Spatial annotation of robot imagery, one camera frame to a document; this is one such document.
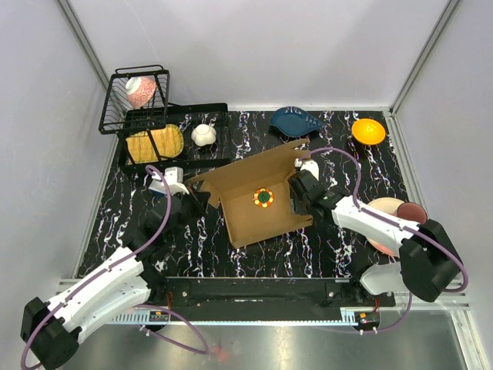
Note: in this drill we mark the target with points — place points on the orange flower toy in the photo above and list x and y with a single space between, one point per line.
263 198

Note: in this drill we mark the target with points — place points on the dark blue leaf dish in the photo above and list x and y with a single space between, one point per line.
293 121

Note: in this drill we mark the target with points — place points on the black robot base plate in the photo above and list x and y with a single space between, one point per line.
328 292

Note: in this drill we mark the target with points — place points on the pink patterned ceramic bowl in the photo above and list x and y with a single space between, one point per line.
140 90

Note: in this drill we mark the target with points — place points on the brown cardboard box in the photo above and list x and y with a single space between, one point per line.
232 187

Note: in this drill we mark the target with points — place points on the black wire dish rack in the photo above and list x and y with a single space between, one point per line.
121 120

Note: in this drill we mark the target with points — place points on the dark red cup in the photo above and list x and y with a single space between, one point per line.
412 211

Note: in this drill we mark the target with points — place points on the silver blue toothpaste tube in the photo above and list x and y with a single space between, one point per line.
157 188

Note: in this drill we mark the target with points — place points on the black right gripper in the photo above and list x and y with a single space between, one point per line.
296 207

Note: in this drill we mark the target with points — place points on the orange round bowl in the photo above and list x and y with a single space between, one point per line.
368 131

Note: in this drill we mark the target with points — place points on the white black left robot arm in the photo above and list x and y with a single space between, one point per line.
54 329

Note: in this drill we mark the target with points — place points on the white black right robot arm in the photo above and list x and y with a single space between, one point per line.
427 260

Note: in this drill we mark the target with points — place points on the white flower-shaped cup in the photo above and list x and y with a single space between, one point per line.
204 135

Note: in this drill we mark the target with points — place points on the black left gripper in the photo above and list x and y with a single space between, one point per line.
199 200

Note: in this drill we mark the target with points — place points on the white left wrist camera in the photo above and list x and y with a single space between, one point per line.
174 180

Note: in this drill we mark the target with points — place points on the woven bamboo tray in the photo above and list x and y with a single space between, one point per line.
155 144

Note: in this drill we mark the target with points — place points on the aluminium front rail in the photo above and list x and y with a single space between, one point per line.
285 312

